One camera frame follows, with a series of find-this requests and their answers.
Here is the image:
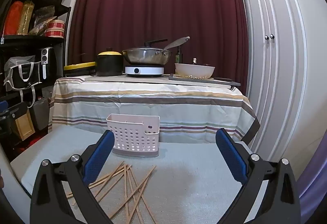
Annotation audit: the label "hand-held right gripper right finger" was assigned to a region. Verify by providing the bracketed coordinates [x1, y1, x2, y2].
[215, 128, 301, 224]

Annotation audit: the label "dark red curtain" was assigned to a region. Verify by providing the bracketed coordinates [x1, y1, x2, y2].
[68, 0, 249, 82]

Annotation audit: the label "yellow and black griddle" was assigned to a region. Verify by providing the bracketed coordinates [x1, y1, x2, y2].
[63, 62, 98, 77]

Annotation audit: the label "steel frying pan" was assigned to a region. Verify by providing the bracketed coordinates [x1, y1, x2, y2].
[122, 39, 172, 65]

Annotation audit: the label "pale grey table cover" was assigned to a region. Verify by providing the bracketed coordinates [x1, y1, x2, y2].
[10, 124, 271, 224]

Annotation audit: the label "grey plastic bag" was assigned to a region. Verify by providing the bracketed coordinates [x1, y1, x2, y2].
[5, 55, 36, 68]

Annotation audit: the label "black tote bag white straps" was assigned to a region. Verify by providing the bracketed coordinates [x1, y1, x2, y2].
[3, 60, 43, 108]

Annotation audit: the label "white bowl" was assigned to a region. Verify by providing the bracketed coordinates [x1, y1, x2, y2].
[174, 63, 215, 79]

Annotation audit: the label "red striped round box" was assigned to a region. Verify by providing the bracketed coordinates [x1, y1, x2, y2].
[45, 20, 66, 38]

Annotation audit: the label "grey handled spatula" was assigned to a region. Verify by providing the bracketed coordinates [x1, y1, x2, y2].
[156, 36, 191, 54]

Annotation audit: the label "dark grey cutting board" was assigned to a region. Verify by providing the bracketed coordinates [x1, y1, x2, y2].
[168, 74, 242, 86]

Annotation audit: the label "white induction cooker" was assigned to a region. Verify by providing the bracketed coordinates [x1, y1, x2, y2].
[125, 66, 164, 78]

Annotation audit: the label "beige table board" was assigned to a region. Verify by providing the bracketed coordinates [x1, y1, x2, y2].
[84, 74, 230, 86]

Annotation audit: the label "white cabinet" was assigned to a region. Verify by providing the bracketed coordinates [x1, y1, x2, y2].
[234, 0, 327, 163]

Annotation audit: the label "black and silver air fryer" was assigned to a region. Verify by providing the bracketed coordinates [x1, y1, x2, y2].
[39, 46, 57, 80]

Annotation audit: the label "dark plastic bag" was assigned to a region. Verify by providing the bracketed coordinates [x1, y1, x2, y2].
[33, 6, 55, 25]

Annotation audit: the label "striped tablecloth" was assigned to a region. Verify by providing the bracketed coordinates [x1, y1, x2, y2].
[50, 76, 261, 144]

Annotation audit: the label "clear snack packets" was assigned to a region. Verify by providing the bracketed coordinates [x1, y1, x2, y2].
[28, 17, 57, 36]

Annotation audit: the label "red bag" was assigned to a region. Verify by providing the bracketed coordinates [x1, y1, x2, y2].
[3, 1, 23, 35]

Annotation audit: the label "gold packet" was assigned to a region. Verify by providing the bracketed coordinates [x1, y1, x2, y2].
[17, 0, 35, 35]

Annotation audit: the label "wooden frame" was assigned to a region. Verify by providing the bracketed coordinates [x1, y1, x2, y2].
[11, 109, 36, 141]

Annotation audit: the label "white perforated utensil holder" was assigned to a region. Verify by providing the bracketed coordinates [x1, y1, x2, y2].
[106, 113, 160, 157]

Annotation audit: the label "black pot with yellow lid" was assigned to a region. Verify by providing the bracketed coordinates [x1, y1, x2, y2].
[96, 48, 124, 77]

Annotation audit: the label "grey bin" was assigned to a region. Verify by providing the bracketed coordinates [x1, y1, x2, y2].
[29, 97, 50, 130]

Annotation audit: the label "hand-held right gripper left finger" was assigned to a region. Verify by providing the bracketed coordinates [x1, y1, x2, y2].
[29, 130, 115, 224]

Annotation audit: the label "pile of wooden chopsticks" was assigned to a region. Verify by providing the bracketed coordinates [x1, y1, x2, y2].
[66, 161, 157, 224]

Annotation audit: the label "black shelf unit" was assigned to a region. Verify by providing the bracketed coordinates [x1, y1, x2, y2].
[0, 0, 72, 163]

